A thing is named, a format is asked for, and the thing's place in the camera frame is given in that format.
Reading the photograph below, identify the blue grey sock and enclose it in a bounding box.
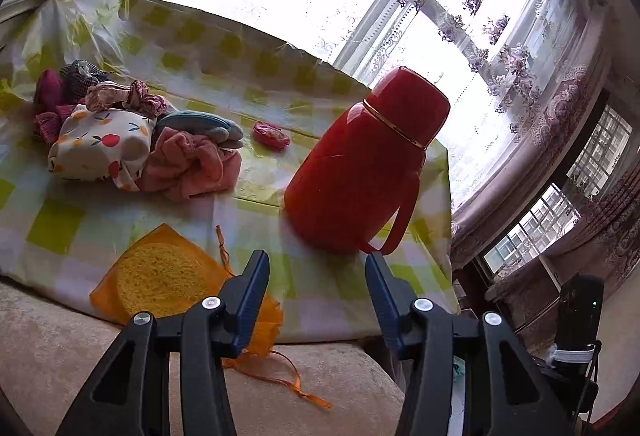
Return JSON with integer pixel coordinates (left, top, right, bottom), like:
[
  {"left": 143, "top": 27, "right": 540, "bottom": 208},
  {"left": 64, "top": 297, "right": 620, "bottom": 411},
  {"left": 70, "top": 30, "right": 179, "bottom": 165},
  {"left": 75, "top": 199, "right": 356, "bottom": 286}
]
[{"left": 152, "top": 110, "right": 245, "bottom": 150}]

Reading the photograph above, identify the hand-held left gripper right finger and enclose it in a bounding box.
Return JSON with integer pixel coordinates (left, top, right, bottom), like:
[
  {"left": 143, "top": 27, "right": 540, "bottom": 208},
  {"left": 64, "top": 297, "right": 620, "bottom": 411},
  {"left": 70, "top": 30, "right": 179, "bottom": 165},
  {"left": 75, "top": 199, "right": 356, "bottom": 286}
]
[{"left": 365, "top": 252, "right": 576, "bottom": 436}]

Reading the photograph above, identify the orange mesh bag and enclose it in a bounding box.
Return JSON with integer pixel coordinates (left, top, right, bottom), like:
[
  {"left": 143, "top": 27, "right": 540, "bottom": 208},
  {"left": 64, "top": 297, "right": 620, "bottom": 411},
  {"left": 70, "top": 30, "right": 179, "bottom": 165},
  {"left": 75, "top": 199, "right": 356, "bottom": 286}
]
[{"left": 89, "top": 223, "right": 333, "bottom": 409}]

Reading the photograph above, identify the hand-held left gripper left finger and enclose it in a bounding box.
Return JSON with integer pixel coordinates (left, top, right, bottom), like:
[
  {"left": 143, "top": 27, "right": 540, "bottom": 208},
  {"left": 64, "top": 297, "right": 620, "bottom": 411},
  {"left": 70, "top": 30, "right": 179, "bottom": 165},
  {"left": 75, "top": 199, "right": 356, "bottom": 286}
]
[{"left": 55, "top": 249, "right": 271, "bottom": 436}]

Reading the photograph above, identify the floral patterned cloth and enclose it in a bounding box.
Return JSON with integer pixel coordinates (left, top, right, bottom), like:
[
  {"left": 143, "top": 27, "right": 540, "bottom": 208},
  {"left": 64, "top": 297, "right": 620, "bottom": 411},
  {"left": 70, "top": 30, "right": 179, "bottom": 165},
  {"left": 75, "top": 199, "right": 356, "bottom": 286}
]
[{"left": 85, "top": 80, "right": 168, "bottom": 117}]

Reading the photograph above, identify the pink towel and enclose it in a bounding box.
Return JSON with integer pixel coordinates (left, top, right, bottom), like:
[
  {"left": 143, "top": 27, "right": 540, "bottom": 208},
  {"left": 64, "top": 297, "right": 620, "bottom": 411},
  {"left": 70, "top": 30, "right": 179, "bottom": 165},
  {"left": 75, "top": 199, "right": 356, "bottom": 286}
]
[{"left": 136, "top": 126, "right": 242, "bottom": 203}]

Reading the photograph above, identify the red thermos flask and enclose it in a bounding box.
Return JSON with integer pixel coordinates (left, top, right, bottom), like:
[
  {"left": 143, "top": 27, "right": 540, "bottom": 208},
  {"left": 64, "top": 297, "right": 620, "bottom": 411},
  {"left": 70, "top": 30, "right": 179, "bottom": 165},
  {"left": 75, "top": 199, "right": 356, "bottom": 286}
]
[{"left": 283, "top": 66, "right": 451, "bottom": 255}]

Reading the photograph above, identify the mauve patterned curtain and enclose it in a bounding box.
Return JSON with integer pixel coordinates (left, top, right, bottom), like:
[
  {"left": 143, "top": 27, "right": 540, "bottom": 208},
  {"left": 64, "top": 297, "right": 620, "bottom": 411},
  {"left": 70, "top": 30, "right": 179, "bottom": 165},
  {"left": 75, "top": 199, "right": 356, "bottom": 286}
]
[
  {"left": 542, "top": 156, "right": 640, "bottom": 302},
  {"left": 450, "top": 0, "right": 640, "bottom": 267}
]

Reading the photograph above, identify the maroon knitted sock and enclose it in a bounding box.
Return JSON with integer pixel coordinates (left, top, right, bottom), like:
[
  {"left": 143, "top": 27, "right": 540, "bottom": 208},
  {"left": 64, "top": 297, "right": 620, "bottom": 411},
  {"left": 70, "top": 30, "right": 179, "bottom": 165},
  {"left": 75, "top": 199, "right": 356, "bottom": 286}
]
[
  {"left": 34, "top": 104, "right": 76, "bottom": 144},
  {"left": 34, "top": 69, "right": 63, "bottom": 112}
]

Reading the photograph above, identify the yellow checked plastic tablecloth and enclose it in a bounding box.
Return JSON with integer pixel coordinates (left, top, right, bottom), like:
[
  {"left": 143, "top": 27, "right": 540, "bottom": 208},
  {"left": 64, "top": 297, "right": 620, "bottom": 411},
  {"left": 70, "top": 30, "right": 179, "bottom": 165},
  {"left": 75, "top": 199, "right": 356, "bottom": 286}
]
[{"left": 0, "top": 0, "right": 461, "bottom": 344}]

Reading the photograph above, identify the white fruit print cloth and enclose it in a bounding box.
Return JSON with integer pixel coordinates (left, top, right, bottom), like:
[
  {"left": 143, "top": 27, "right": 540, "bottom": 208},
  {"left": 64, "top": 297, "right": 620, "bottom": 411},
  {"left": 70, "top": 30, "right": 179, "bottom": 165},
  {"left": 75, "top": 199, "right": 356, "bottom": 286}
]
[{"left": 47, "top": 105, "right": 157, "bottom": 192}]

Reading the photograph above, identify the round yellow sponge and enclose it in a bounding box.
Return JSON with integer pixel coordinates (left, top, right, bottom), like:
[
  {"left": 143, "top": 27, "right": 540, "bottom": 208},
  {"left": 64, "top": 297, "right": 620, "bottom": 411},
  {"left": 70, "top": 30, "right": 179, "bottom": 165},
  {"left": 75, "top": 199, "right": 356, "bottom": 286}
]
[{"left": 116, "top": 243, "right": 208, "bottom": 304}]

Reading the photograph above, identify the window with grille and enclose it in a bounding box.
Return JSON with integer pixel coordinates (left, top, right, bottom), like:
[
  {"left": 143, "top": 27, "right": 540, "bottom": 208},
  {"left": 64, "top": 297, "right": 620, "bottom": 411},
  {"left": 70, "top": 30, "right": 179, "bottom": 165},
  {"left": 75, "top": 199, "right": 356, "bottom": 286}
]
[{"left": 482, "top": 104, "right": 633, "bottom": 274}]

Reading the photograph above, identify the dark checkered cloth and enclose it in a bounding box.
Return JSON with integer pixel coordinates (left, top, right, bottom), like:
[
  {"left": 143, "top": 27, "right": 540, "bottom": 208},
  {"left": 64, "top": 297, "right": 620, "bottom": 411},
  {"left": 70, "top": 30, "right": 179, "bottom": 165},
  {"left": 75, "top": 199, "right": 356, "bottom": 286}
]
[{"left": 60, "top": 60, "right": 113, "bottom": 102}]

